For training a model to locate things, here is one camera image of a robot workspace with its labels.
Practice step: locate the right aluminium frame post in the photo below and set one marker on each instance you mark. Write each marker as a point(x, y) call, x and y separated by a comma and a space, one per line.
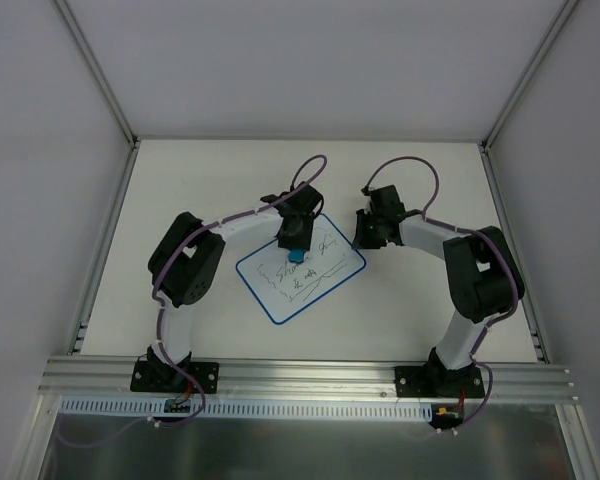
point(522, 161)

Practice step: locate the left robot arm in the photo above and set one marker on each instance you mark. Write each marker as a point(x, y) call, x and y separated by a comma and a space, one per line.
point(183, 267)

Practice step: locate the blue foam whiteboard eraser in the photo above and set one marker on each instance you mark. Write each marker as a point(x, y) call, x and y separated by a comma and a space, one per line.
point(296, 256)

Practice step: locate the blue-framed small whiteboard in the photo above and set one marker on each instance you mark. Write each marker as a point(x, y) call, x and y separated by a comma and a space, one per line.
point(284, 289)

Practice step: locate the left aluminium frame post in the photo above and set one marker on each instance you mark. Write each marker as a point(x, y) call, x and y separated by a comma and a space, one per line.
point(119, 150)

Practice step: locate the aluminium mounting rail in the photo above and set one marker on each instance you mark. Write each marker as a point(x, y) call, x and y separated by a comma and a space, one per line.
point(514, 383)

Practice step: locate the white slotted cable duct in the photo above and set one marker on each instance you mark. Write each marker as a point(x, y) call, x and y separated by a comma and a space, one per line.
point(393, 411)

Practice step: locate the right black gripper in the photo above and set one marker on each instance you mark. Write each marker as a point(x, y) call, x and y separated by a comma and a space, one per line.
point(362, 228)

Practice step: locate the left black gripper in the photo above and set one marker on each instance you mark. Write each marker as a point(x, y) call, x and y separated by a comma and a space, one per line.
point(294, 236)

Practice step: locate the aluminium frame post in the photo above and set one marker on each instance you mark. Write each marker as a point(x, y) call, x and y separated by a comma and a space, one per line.
point(119, 150)
point(522, 161)

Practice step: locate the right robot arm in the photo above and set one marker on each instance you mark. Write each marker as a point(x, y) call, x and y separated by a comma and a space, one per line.
point(484, 284)

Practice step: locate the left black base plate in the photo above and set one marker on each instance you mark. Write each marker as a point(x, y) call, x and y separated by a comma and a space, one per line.
point(151, 375)

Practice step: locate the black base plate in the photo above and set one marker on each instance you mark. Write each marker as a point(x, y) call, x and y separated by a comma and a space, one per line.
point(422, 382)
point(151, 375)

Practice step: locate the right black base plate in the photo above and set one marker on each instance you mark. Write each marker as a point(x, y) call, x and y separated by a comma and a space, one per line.
point(422, 382)

